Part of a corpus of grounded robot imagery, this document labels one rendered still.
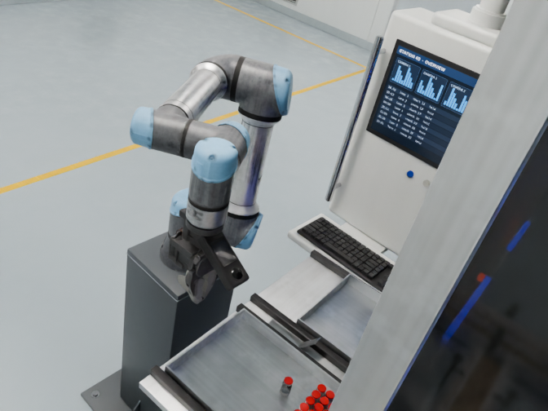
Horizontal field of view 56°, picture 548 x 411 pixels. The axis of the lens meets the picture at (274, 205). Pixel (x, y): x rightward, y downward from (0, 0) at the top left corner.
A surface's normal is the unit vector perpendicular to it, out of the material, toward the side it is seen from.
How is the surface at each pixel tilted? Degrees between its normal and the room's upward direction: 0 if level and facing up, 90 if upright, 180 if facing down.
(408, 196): 90
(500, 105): 90
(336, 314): 0
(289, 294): 0
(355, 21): 90
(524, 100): 90
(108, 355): 0
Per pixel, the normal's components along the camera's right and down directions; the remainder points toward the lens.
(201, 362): 0.20, -0.80
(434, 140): -0.66, 0.32
